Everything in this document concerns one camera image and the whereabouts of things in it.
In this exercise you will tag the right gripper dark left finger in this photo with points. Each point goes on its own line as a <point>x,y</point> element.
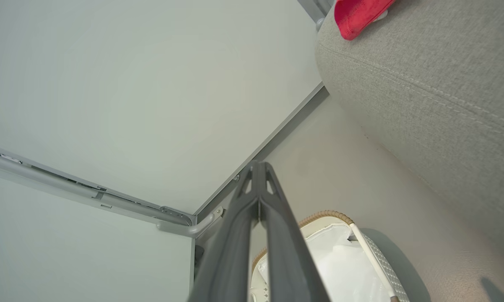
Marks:
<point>229,251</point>

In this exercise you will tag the red shorts with white trim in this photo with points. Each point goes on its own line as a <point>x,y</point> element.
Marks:
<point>357,16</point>

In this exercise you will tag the white basket with wicker rim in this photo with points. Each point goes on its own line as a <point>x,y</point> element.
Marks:
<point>382,260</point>

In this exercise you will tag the grey baseboard rail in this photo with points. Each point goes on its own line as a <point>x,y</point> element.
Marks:
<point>273,140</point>

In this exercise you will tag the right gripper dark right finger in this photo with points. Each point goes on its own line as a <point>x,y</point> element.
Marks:
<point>285,260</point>

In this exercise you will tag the grey fabric sofa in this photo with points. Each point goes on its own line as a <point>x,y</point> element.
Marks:
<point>436,92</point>

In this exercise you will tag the grey wall post double foot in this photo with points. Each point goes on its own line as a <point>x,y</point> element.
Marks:
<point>315,8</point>

